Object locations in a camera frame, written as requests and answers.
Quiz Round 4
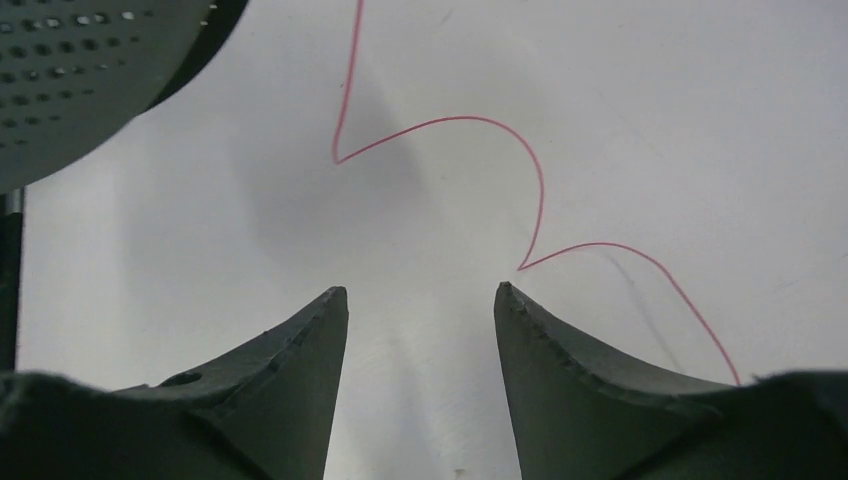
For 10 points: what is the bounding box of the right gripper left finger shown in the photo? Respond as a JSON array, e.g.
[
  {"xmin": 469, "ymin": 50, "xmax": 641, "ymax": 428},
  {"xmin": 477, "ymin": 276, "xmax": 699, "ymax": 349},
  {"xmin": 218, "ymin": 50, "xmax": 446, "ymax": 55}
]
[{"xmin": 1, "ymin": 286, "xmax": 349, "ymax": 479}]

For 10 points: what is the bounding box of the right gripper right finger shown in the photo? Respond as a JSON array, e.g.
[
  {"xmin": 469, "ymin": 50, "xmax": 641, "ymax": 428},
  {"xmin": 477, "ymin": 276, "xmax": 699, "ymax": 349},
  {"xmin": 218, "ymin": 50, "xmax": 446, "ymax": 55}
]
[{"xmin": 494, "ymin": 283, "xmax": 847, "ymax": 479}]

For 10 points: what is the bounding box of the thin red wire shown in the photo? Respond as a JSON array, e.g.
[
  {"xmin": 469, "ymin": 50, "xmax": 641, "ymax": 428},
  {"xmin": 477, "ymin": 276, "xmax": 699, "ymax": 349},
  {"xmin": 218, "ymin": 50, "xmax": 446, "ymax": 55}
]
[{"xmin": 331, "ymin": 0, "xmax": 742, "ymax": 387}]

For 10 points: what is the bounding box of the black cable spool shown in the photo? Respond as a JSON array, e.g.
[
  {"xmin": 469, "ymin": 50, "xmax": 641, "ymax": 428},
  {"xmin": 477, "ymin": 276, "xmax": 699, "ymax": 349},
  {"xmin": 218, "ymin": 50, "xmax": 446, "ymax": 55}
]
[{"xmin": 1, "ymin": 0, "xmax": 248, "ymax": 193}]

